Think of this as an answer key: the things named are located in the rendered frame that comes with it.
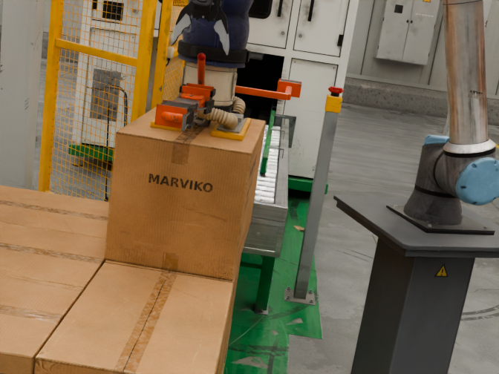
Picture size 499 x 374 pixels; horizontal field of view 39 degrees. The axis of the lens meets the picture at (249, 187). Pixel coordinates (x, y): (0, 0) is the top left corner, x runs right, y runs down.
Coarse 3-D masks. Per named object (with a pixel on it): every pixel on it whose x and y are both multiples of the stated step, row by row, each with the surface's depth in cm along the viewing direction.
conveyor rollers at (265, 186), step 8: (264, 136) 455; (272, 136) 455; (264, 144) 429; (272, 144) 429; (272, 152) 403; (272, 160) 385; (272, 168) 368; (264, 176) 350; (272, 176) 350; (256, 184) 333; (264, 184) 333; (272, 184) 333; (256, 192) 316; (264, 192) 316; (272, 192) 318; (256, 200) 307; (264, 200) 307; (272, 200) 307
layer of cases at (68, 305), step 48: (0, 192) 263; (0, 240) 217; (48, 240) 223; (96, 240) 229; (0, 288) 186; (48, 288) 190; (96, 288) 194; (144, 288) 199; (192, 288) 204; (0, 336) 162; (48, 336) 166; (96, 336) 168; (144, 336) 172; (192, 336) 175
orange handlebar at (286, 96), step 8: (240, 88) 233; (248, 88) 233; (256, 88) 234; (288, 88) 247; (184, 96) 193; (192, 96) 194; (200, 96) 196; (264, 96) 233; (272, 96) 233; (280, 96) 233; (288, 96) 234; (200, 104) 193; (168, 112) 168; (168, 120) 167; (176, 120) 167
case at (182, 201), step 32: (128, 128) 211; (160, 128) 218; (192, 128) 225; (256, 128) 241; (128, 160) 206; (160, 160) 205; (192, 160) 204; (224, 160) 204; (256, 160) 237; (128, 192) 209; (160, 192) 208; (192, 192) 207; (224, 192) 206; (128, 224) 211; (160, 224) 210; (192, 224) 209; (224, 224) 208; (128, 256) 214; (160, 256) 213; (192, 256) 212; (224, 256) 211
